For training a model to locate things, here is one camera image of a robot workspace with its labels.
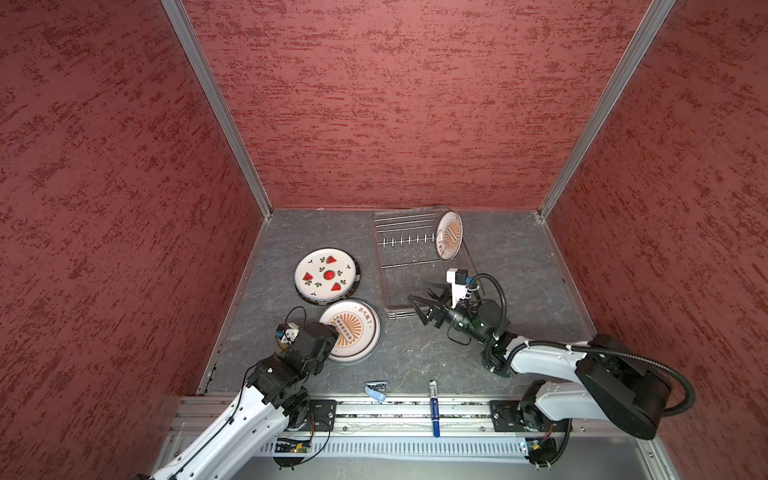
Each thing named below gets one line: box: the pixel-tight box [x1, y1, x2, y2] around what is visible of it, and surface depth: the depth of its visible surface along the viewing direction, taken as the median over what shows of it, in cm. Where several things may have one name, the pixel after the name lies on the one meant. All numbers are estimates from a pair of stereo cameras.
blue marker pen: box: [429, 379, 440, 438], surface depth 77 cm
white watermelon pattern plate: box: [294, 248, 357, 302], surface depth 100 cm
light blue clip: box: [364, 380, 388, 404], surface depth 79 cm
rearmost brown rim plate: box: [435, 210, 464, 261], surface depth 105 cm
